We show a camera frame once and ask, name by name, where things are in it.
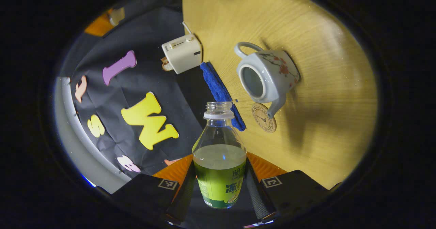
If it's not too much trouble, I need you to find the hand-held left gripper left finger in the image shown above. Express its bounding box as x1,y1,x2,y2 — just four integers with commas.
111,154,196,223

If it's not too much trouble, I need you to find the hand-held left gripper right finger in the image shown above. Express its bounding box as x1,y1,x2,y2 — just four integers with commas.
245,152,329,221

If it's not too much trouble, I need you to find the green label water bottle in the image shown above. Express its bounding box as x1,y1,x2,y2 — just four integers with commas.
192,102,247,209

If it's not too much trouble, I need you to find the round cork coaster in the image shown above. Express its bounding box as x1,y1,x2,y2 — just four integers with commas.
252,102,277,133

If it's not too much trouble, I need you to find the white floral teacup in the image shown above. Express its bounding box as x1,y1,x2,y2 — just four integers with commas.
234,42,300,119

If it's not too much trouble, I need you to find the black backdrop cloth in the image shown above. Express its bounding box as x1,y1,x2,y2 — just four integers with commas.
58,0,220,180

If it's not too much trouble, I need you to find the bread slice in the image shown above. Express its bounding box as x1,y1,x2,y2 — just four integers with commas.
161,56,174,72

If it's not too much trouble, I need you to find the white toaster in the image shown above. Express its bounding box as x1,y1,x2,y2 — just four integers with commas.
161,33,203,75

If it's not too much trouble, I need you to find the blue towel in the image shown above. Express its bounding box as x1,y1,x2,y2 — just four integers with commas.
200,62,246,132

